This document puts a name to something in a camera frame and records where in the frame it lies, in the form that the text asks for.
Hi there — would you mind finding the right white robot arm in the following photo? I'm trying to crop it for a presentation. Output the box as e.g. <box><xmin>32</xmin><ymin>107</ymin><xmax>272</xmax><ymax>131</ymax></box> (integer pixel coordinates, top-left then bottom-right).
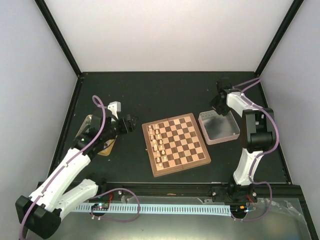
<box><xmin>210</xmin><ymin>88</ymin><xmax>279</xmax><ymax>202</ymax></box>

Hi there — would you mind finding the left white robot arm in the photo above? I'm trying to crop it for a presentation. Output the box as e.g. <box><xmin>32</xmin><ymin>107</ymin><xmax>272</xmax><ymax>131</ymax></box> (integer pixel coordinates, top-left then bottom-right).
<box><xmin>15</xmin><ymin>111</ymin><xmax>138</xmax><ymax>240</ymax></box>

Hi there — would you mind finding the wooden chess board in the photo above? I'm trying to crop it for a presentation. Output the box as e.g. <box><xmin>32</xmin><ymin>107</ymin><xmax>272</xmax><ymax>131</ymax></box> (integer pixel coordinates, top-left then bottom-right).
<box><xmin>141</xmin><ymin>113</ymin><xmax>211</xmax><ymax>177</ymax></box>

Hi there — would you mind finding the left controller board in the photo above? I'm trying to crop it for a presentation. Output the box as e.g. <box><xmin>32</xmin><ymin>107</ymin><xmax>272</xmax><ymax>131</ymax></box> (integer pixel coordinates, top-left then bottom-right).
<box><xmin>91</xmin><ymin>203</ymin><xmax>109</xmax><ymax>211</ymax></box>

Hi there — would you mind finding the controller board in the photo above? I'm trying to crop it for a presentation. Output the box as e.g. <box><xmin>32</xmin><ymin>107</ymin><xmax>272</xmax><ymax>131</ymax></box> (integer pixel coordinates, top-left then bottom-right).
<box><xmin>91</xmin><ymin>203</ymin><xmax>109</xmax><ymax>211</ymax></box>
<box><xmin>230</xmin><ymin>205</ymin><xmax>256</xmax><ymax>213</ymax></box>

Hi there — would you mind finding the right controller board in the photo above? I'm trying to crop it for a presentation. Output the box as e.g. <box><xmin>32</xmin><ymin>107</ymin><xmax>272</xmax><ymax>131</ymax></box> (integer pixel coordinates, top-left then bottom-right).
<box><xmin>230</xmin><ymin>205</ymin><xmax>256</xmax><ymax>213</ymax></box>

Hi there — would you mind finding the pink metal tray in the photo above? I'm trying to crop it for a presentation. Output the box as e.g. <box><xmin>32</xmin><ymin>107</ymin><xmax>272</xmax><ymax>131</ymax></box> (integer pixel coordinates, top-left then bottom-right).
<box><xmin>198</xmin><ymin>110</ymin><xmax>240</xmax><ymax>145</ymax></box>

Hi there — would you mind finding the gold metal tray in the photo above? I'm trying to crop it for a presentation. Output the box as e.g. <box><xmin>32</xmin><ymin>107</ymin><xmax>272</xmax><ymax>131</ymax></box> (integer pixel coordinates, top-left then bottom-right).
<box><xmin>75</xmin><ymin>114</ymin><xmax>117</xmax><ymax>156</ymax></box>

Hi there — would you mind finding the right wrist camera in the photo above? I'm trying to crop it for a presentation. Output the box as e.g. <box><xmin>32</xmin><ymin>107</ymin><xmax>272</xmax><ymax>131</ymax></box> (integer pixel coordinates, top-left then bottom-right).
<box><xmin>216</xmin><ymin>77</ymin><xmax>233</xmax><ymax>92</ymax></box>

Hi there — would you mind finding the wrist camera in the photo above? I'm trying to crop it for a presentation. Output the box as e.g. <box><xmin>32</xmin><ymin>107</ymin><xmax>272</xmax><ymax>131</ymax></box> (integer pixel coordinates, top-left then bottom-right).
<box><xmin>216</xmin><ymin>77</ymin><xmax>233</xmax><ymax>92</ymax></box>
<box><xmin>107</xmin><ymin>101</ymin><xmax>121</xmax><ymax>119</ymax></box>

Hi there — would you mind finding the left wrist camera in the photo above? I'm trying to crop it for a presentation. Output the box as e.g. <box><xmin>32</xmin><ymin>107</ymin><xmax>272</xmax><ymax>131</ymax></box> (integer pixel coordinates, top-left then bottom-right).
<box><xmin>107</xmin><ymin>101</ymin><xmax>121</xmax><ymax>119</ymax></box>

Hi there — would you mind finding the white slotted cable duct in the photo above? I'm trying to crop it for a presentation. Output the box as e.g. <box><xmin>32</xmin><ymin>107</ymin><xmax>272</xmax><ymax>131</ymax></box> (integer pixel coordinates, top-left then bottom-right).
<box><xmin>73</xmin><ymin>202</ymin><xmax>231</xmax><ymax>217</ymax></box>

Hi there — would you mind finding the black front rail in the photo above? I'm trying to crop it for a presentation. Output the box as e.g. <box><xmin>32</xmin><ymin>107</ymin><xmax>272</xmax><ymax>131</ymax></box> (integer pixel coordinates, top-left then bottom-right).
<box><xmin>94</xmin><ymin>181</ymin><xmax>305</xmax><ymax>201</ymax></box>

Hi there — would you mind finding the black frame post right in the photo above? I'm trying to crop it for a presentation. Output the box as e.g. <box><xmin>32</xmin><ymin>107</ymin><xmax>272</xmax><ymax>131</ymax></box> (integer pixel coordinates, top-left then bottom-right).
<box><xmin>254</xmin><ymin>0</ymin><xmax>304</xmax><ymax>77</ymax></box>

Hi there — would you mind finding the black frame post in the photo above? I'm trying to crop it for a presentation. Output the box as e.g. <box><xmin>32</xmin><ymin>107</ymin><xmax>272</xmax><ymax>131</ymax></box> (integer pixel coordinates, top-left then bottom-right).
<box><xmin>34</xmin><ymin>0</ymin><xmax>82</xmax><ymax>77</ymax></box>
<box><xmin>254</xmin><ymin>0</ymin><xmax>304</xmax><ymax>77</ymax></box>

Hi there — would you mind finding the black frame post left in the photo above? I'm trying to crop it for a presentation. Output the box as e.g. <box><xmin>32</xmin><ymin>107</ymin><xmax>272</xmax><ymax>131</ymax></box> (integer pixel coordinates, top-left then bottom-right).
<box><xmin>34</xmin><ymin>0</ymin><xmax>82</xmax><ymax>77</ymax></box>

